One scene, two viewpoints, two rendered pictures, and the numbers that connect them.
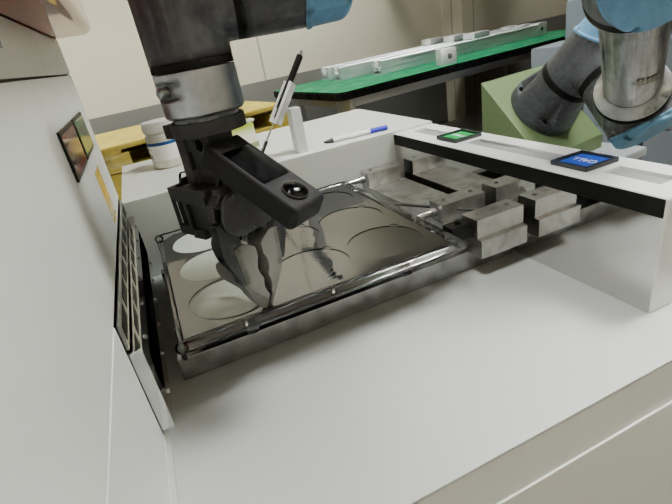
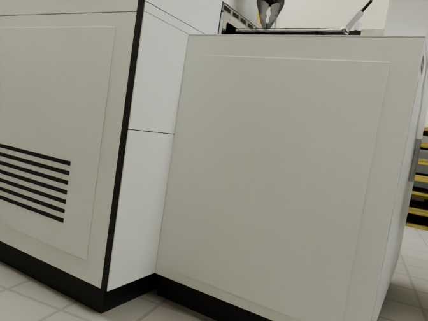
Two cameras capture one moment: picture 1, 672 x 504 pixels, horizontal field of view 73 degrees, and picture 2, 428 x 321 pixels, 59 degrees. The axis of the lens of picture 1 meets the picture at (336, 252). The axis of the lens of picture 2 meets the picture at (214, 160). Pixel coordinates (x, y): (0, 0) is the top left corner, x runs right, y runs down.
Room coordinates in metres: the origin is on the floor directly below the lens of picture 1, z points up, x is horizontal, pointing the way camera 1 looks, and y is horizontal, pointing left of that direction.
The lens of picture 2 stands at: (-0.48, -0.81, 0.55)
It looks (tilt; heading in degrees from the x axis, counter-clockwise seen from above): 5 degrees down; 49
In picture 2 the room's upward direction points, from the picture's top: 9 degrees clockwise
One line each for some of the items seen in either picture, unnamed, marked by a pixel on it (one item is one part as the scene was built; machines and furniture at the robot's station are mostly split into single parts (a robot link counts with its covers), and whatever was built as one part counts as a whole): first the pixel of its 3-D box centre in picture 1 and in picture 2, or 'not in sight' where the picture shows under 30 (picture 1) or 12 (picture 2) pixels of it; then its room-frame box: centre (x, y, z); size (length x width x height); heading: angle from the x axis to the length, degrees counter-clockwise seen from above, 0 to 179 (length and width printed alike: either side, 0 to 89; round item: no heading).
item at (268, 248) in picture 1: (256, 261); (271, 18); (0.47, 0.09, 0.95); 0.06 x 0.03 x 0.09; 49
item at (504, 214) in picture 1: (492, 217); (376, 34); (0.59, -0.23, 0.89); 0.08 x 0.03 x 0.03; 109
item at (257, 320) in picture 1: (335, 291); (286, 30); (0.46, 0.01, 0.90); 0.37 x 0.01 x 0.01; 109
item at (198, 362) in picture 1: (363, 296); not in sight; (0.54, -0.03, 0.84); 0.50 x 0.02 x 0.03; 109
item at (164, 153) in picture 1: (164, 142); not in sight; (1.00, 0.32, 1.01); 0.07 x 0.07 x 0.10
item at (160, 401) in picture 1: (143, 294); (248, 43); (0.55, 0.26, 0.89); 0.44 x 0.02 x 0.10; 19
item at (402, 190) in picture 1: (430, 208); not in sight; (0.73, -0.17, 0.87); 0.36 x 0.08 x 0.03; 19
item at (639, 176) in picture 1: (509, 190); (413, 44); (0.69, -0.29, 0.89); 0.55 x 0.09 x 0.14; 19
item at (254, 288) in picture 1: (236, 274); (262, 17); (0.45, 0.11, 0.95); 0.06 x 0.03 x 0.09; 49
